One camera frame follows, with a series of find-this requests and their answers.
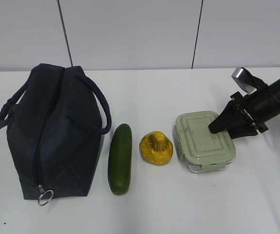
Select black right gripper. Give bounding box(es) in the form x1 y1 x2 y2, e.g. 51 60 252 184
209 92 268 139

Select green lidded glass food container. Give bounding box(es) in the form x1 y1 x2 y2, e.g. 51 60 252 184
174 111 236 173

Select yellow pumpkin squash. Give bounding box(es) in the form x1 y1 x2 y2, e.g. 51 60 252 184
140 131 173 166

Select green cucumber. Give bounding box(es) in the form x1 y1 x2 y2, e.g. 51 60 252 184
108 123 132 195

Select dark blue fabric lunch bag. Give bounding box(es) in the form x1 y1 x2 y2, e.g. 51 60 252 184
0 63 112 201

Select silver zipper pull ring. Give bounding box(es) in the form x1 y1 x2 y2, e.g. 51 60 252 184
37 184 55 207

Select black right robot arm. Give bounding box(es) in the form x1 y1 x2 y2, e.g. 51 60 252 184
209 67 280 139

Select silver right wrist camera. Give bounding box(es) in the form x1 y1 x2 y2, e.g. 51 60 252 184
231 67 268 94

